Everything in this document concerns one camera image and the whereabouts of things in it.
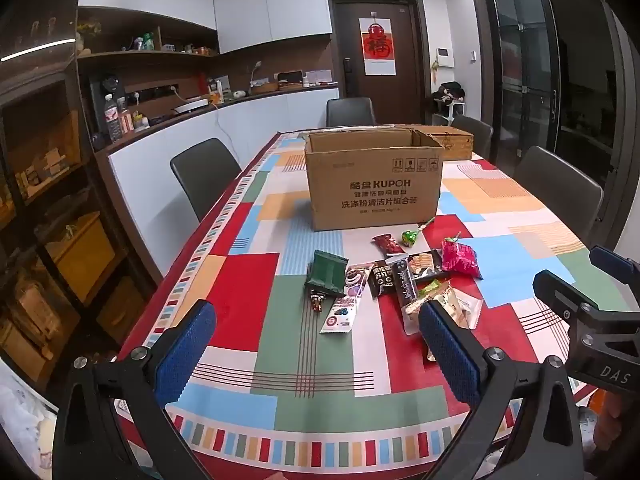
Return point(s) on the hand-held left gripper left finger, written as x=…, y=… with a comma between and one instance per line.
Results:
x=186, y=345

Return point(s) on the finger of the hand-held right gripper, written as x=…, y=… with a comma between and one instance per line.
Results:
x=617, y=266
x=562, y=292

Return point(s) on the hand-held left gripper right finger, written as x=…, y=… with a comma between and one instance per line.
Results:
x=450, y=355

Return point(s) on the beige clear snack packet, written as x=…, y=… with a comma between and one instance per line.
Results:
x=450, y=307

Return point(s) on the small green snack packet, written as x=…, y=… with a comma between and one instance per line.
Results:
x=431, y=290

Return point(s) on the long black snack packet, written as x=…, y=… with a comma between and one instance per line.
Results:
x=404, y=285

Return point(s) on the black snack packet food picture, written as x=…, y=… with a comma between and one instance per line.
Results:
x=425, y=265

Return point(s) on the pink snack packet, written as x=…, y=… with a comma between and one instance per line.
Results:
x=461, y=258

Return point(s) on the black snack packet white print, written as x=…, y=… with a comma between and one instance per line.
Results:
x=384, y=280

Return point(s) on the white snack packet dark circle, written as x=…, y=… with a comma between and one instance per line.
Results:
x=342, y=316

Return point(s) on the green lollipop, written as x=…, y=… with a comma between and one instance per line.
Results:
x=451, y=237
x=411, y=236

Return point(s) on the white purple swirl snack packet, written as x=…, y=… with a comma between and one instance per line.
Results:
x=357, y=280

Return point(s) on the red-brown snack packet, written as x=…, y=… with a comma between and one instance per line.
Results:
x=387, y=244

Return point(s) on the small candy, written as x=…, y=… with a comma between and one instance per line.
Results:
x=316, y=302

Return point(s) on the dark green snack packet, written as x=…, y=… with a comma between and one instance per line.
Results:
x=326, y=272

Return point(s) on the brown cardboard box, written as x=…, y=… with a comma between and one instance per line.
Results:
x=375, y=185

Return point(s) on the person's right hand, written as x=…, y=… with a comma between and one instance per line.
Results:
x=616, y=425

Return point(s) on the colourful patchwork tablecloth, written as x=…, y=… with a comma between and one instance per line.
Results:
x=250, y=285

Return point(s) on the grey dining chair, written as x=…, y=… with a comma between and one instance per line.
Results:
x=350, y=112
x=205, y=175
x=560, y=190
x=475, y=135

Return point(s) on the yellow storage box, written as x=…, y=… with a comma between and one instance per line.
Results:
x=82, y=250

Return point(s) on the woven wicker lidded basket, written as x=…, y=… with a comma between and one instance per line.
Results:
x=457, y=142

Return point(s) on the dark wooden shelf unit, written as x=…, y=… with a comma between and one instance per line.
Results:
x=30, y=200

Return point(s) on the white stool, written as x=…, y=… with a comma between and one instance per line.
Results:
x=452, y=110

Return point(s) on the black framed glass door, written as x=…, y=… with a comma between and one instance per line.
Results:
x=550, y=60

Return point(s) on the dark plush bag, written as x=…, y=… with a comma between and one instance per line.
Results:
x=448, y=91

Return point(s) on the white sideboard cabinet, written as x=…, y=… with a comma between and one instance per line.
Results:
x=260, y=120

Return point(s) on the clear water bottle red label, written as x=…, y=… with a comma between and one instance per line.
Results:
x=125, y=115
x=113, y=117

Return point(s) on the white flat tray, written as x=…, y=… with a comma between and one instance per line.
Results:
x=191, y=106

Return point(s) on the black coffee machine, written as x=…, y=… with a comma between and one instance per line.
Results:
x=106, y=92

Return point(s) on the dark brown door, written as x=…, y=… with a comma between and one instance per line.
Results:
x=405, y=60

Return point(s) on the white desk lamp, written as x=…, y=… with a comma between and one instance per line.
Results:
x=256, y=72

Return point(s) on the red and white door poster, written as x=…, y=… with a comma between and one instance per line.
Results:
x=377, y=47

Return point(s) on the yellow flower bunch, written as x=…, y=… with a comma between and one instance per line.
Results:
x=87, y=32

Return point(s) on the white wall intercom panel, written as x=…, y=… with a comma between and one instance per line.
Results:
x=445, y=57

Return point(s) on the wooden wall shelf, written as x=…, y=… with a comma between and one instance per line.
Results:
x=125, y=52

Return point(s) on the white upper wall cabinets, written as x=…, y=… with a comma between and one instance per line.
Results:
x=240, y=5

